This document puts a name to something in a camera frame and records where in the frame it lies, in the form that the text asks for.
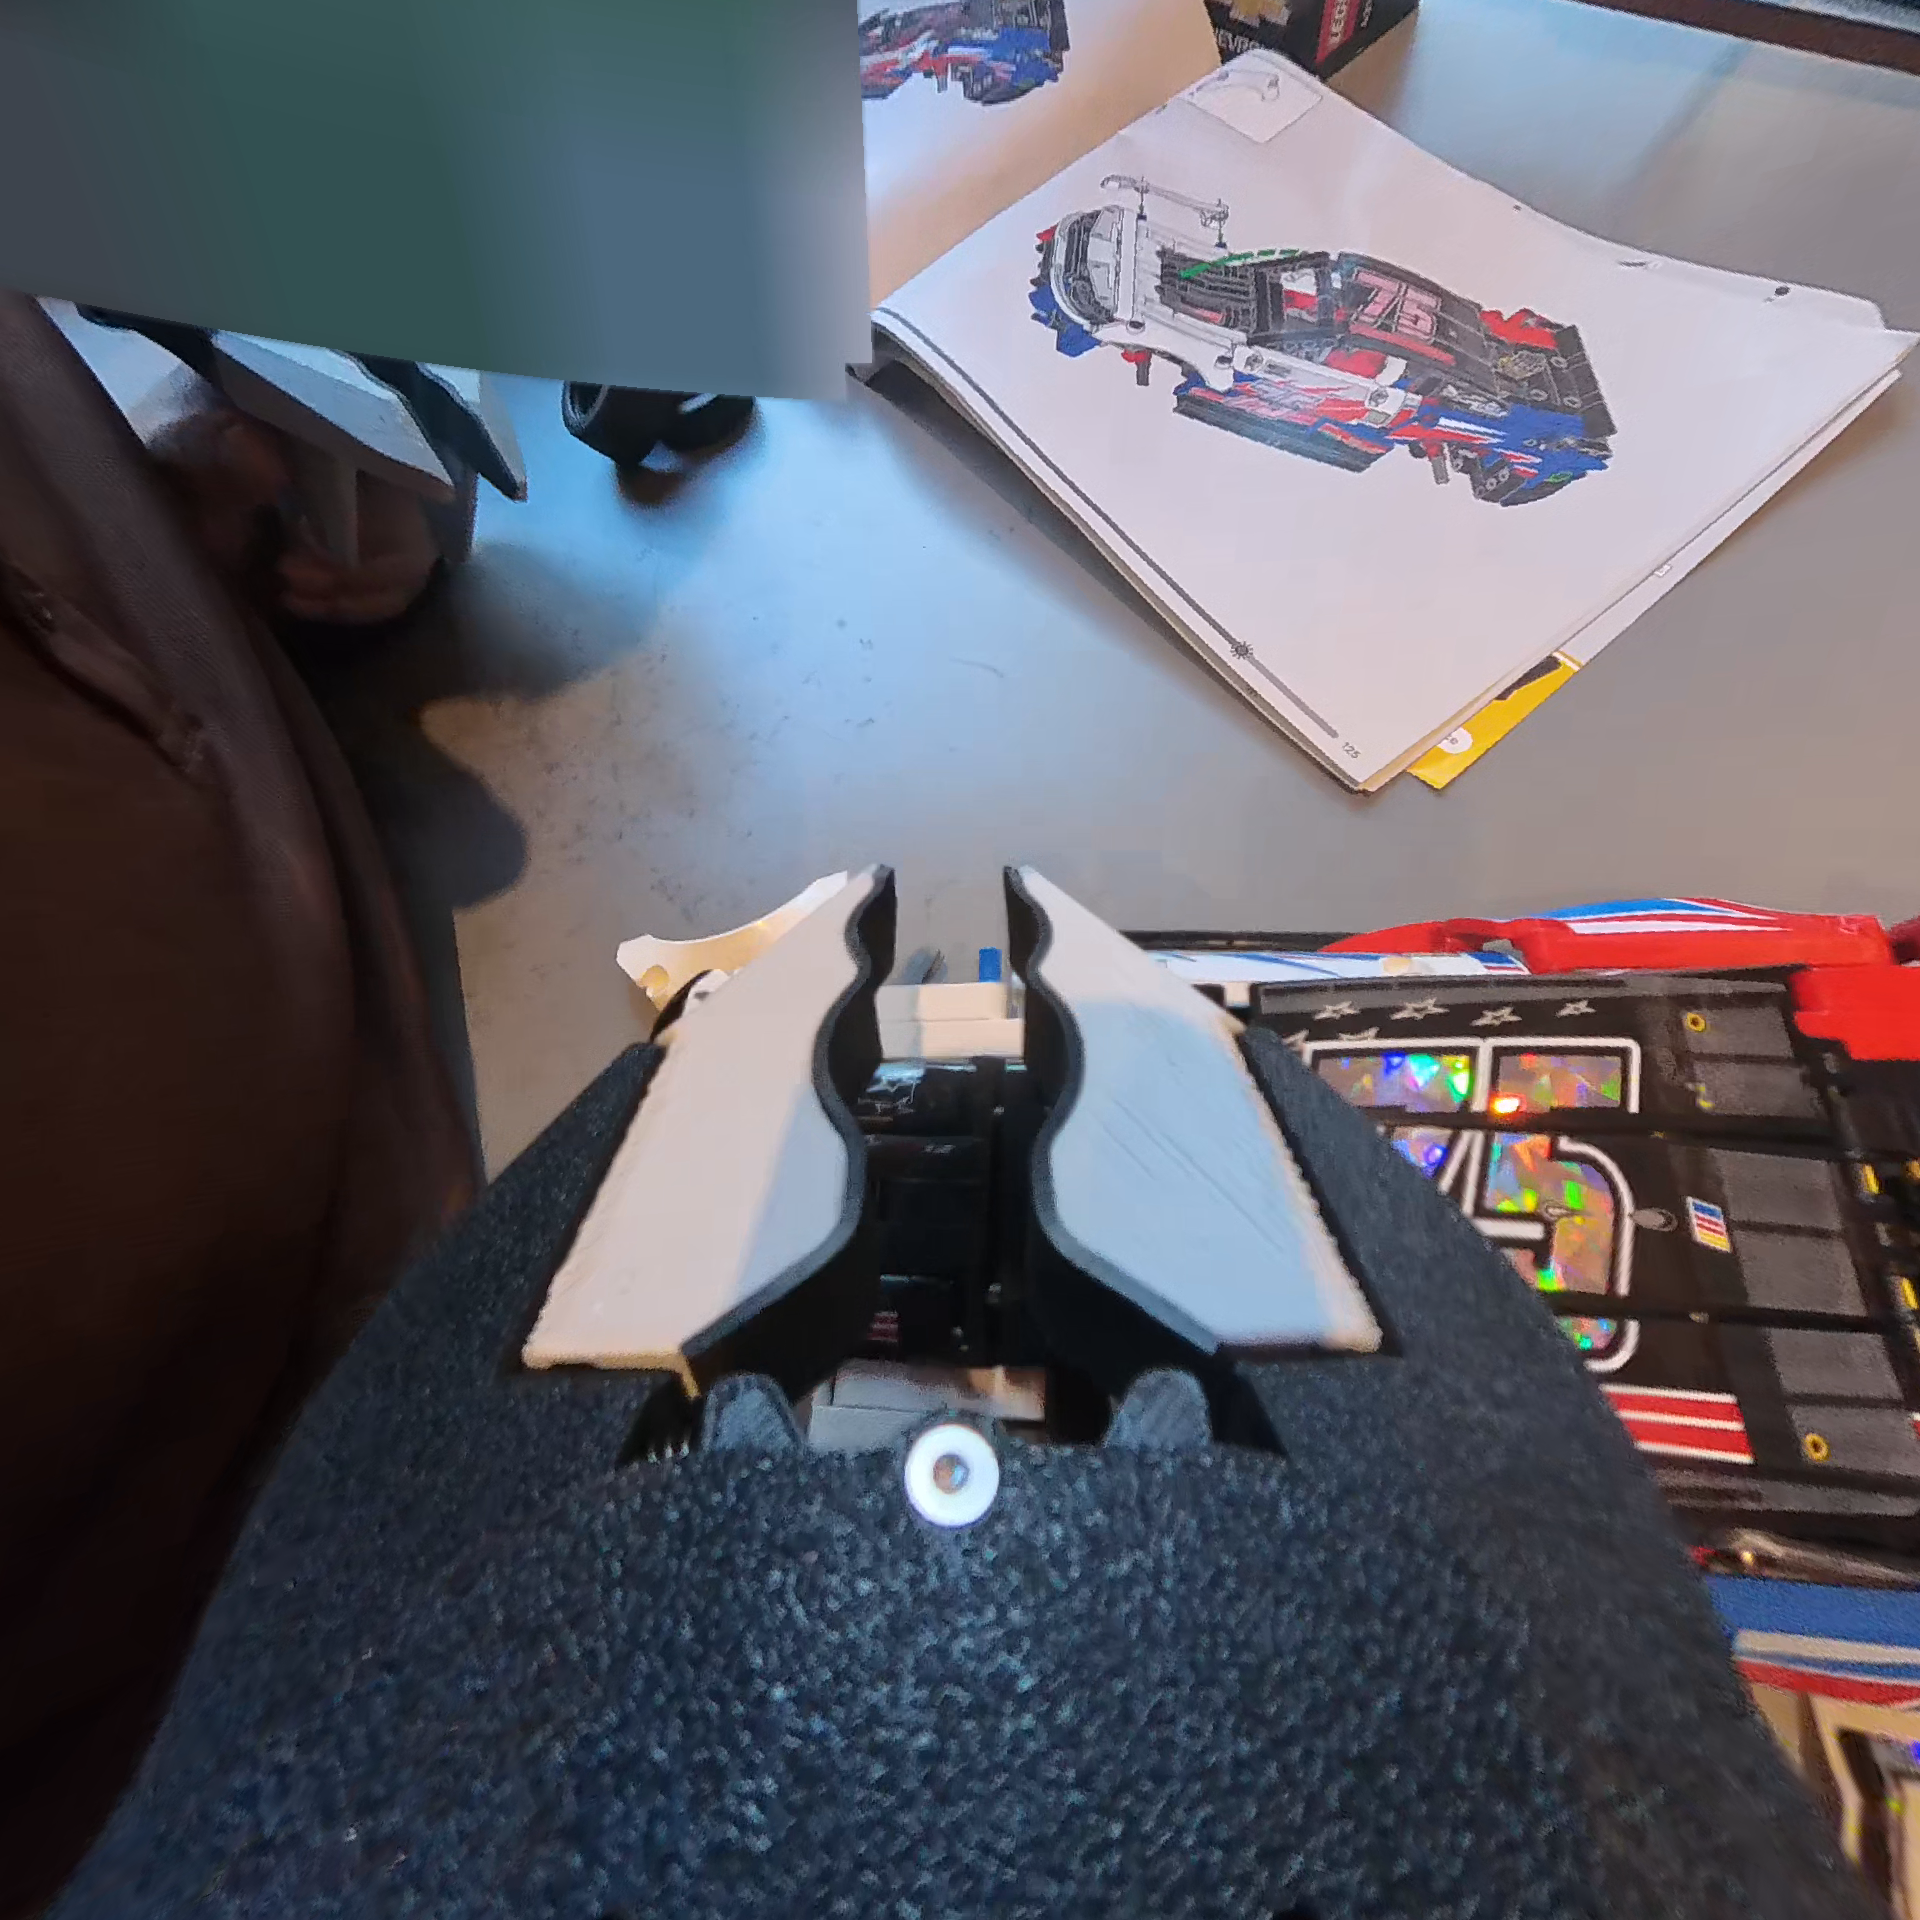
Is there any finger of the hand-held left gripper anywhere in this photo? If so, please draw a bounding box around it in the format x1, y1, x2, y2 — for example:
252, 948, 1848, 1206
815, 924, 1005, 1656
210, 330, 527, 580

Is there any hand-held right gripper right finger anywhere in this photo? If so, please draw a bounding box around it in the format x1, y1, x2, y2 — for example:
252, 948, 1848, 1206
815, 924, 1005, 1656
1001, 866, 1381, 1359

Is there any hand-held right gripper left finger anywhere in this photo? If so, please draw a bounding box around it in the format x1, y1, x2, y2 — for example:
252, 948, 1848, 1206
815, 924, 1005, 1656
521, 866, 897, 1398

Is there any white curved brick piece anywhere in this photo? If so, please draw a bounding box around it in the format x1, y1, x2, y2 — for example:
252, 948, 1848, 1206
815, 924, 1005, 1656
614, 873, 854, 1037

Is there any toy brick race car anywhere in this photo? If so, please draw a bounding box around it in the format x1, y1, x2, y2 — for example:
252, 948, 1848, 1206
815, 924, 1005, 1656
652, 898, 1920, 1705

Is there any person's left hand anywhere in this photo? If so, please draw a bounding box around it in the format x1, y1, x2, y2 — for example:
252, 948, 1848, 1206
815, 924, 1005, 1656
142, 402, 444, 622

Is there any black toy tyre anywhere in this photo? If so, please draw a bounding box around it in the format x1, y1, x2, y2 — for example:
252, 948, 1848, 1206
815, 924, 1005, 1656
560, 381, 755, 464

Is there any yellow paper leaflet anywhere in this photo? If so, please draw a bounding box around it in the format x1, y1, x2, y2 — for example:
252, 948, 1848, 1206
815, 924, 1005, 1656
1409, 652, 1583, 791

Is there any person's torso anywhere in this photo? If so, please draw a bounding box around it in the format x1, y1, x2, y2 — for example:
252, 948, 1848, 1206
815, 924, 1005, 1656
0, 294, 485, 1920

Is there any open instruction booklet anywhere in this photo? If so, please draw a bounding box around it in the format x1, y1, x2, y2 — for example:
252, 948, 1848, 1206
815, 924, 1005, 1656
847, 0, 1920, 791

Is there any black toy box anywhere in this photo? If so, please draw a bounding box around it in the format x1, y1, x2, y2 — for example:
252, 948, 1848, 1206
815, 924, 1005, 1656
1204, 0, 1418, 80

